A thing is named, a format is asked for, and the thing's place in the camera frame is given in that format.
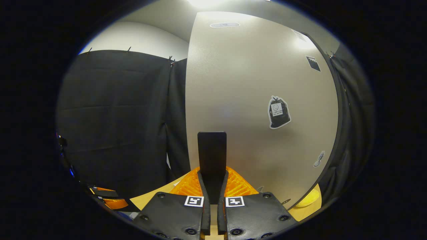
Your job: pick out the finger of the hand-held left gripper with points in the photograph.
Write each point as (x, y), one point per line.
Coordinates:
(105, 193)
(116, 203)

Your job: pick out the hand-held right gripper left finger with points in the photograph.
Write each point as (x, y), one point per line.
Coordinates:
(173, 216)

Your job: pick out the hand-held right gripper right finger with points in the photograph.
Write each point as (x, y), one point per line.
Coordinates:
(257, 216)

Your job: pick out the yellow coaster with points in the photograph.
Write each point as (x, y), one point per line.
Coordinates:
(310, 199)

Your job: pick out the black backdrop cloth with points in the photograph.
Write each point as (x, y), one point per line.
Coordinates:
(116, 116)

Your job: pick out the long ceiling light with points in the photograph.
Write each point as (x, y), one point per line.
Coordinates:
(208, 2)

